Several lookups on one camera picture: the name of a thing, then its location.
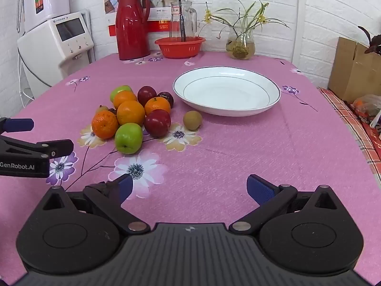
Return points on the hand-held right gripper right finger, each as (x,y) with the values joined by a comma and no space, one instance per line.
(259,187)

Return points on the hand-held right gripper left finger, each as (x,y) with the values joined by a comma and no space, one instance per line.
(126,186)

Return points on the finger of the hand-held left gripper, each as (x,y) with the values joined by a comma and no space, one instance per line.
(56,148)
(19,125)

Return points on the bumpy mandarin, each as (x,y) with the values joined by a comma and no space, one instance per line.
(104,125)

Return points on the brown kiwi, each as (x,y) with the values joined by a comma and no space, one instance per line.
(102,108)
(192,120)

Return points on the dark purple plum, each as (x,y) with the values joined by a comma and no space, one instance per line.
(167,96)
(112,111)

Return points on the red apple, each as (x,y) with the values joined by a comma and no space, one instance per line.
(157,123)

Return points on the large smooth orange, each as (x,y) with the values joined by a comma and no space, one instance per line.
(131,113)

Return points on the mandarin with green stem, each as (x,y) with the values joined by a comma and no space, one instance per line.
(157,105)

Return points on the red plum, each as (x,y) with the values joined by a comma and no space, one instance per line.
(146,94)

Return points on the white plate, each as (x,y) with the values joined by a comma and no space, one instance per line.
(226,92)

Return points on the pink floral tablecloth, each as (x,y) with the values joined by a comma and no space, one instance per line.
(238,155)

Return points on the white appliance with screen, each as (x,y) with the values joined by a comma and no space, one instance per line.
(38,44)

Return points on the plaid cloth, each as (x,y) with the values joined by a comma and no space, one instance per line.
(351,122)

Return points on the white water purifier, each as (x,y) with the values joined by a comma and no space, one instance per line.
(53,0)

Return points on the clear plastic bag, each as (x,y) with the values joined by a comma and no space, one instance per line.
(369,102)

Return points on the red thermos jug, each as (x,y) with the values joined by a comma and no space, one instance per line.
(131,29)

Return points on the glass vase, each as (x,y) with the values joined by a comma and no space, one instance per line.
(239,47)

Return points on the red plastic basket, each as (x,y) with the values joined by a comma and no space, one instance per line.
(178,50)

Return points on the cardboard box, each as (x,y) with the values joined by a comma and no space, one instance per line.
(348,65)

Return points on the green plant with yellow flowers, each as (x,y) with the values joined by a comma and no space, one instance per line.
(244,25)

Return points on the dark utensil in pitcher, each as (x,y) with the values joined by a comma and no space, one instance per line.
(182,26)

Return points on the glass pitcher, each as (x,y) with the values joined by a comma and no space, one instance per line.
(190,20)

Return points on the dark purple plant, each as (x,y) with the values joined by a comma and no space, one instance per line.
(375,46)

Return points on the white wall pipe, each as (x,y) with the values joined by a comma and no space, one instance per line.
(296,20)

